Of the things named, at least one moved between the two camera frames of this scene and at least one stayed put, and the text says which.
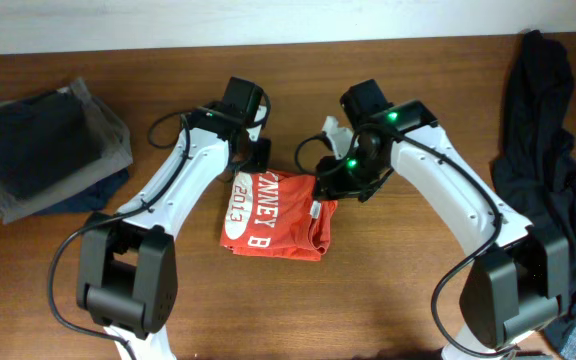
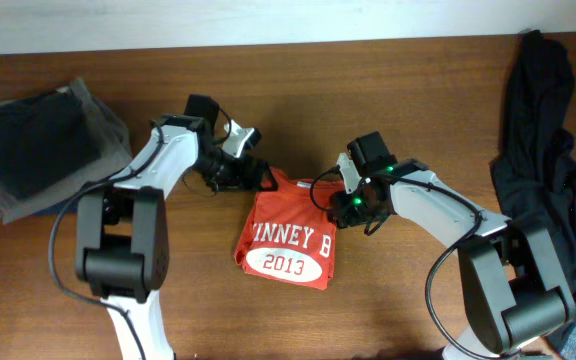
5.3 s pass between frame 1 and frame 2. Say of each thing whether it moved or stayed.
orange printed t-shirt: moved
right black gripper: moved
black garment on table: stayed
